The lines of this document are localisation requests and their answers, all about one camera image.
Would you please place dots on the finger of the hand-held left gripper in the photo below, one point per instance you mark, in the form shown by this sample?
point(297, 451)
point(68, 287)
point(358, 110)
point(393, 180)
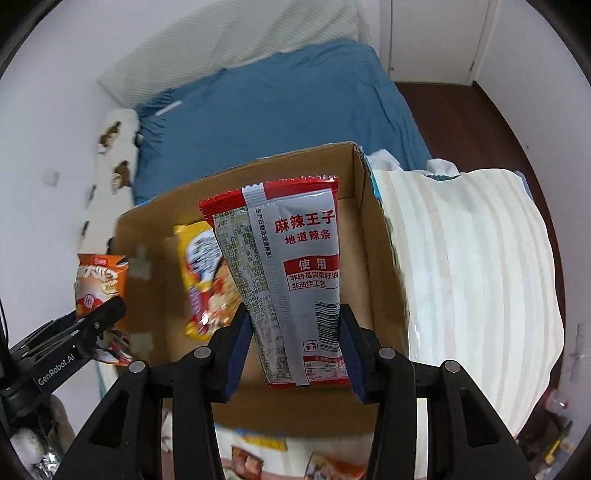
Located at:
point(92, 323)

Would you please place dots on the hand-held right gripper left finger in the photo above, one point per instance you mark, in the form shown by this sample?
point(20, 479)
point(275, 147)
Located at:
point(236, 355)

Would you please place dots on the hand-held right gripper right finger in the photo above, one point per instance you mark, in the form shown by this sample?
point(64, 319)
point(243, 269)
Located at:
point(352, 355)

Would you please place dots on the orange snack packet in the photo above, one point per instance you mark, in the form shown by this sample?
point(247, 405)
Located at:
point(99, 281)

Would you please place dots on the blue printed cardboard box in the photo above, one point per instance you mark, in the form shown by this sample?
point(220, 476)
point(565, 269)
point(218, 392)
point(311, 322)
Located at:
point(369, 258)

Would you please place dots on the red and grey snack packet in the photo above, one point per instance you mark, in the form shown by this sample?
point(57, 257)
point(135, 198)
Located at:
point(295, 258)

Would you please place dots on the yellow snack packet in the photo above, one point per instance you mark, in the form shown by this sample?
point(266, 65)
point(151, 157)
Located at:
point(203, 277)

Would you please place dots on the orange food packet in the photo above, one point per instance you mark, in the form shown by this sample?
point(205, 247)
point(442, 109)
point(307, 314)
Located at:
point(247, 464)
point(334, 468)

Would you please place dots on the cream striped blanket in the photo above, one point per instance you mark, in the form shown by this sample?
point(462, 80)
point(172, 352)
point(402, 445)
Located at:
point(475, 286)

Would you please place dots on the white plush with brown patches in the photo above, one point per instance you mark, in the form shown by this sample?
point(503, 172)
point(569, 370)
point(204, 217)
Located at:
point(117, 152)

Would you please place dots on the white cloth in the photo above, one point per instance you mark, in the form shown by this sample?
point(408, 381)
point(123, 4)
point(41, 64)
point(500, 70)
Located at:
point(392, 161)

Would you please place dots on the pile of small clutter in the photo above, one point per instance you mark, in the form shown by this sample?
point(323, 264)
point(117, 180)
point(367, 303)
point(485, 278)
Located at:
point(558, 429)

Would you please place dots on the blue bed sheet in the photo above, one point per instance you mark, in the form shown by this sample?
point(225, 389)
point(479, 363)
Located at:
point(277, 106)

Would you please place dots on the white textured pillow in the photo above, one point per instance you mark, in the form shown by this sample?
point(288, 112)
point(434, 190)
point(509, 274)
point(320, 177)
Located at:
point(231, 41)

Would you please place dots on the white door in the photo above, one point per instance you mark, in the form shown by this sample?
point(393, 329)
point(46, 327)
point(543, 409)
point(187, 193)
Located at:
point(434, 41)

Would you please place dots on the white wall socket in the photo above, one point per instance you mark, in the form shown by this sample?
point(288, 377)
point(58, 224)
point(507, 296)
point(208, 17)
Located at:
point(51, 177)

